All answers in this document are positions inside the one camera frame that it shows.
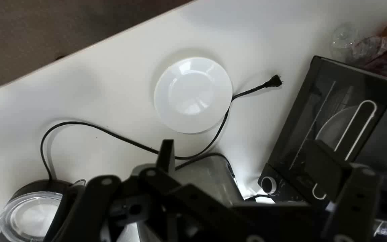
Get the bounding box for black power cable with plug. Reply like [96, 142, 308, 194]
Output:
[39, 73, 284, 181]

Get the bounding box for white round plate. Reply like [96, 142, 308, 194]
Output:
[152, 54, 234, 134]

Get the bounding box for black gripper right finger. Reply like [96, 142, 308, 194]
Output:
[321, 162, 385, 242]

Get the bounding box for glass kettle with black handle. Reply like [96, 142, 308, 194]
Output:
[0, 178, 88, 242]

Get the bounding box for clear crumpled plastic bag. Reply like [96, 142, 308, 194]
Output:
[331, 21, 387, 64]

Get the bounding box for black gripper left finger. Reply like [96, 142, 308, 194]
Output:
[50, 173, 124, 242]

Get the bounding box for black toaster oven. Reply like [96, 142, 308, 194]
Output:
[258, 53, 387, 212]

